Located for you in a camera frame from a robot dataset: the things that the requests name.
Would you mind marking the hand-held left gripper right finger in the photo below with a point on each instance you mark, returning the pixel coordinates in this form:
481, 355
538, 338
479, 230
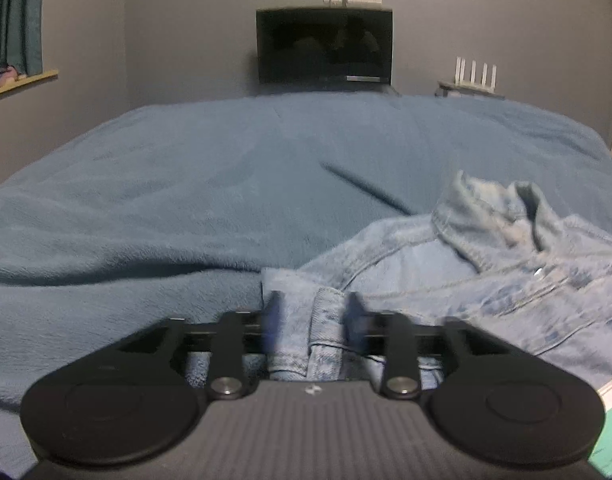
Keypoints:
400, 350

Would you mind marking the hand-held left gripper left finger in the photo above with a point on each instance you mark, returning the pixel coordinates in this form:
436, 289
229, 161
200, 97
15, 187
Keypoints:
232, 350

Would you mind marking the light blue denim jacket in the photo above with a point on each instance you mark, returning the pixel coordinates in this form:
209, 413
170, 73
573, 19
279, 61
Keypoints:
486, 270

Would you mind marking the blue fleece blanket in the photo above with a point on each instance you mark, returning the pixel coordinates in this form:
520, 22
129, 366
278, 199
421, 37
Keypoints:
186, 185

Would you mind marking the small grey shelf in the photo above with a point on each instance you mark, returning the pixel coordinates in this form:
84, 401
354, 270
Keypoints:
448, 89

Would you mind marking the white router with antennas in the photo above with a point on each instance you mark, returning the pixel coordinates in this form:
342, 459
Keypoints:
476, 77

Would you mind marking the black monitor screen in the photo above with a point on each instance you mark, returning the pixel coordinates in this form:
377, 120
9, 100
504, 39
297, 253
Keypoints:
325, 45

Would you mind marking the wooden window sill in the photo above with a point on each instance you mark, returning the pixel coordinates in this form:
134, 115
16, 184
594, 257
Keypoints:
28, 81

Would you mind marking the pink object on sill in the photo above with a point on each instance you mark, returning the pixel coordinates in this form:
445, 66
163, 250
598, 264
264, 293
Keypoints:
5, 77

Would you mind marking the teal curtain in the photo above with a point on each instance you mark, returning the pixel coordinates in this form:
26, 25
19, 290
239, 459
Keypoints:
13, 10

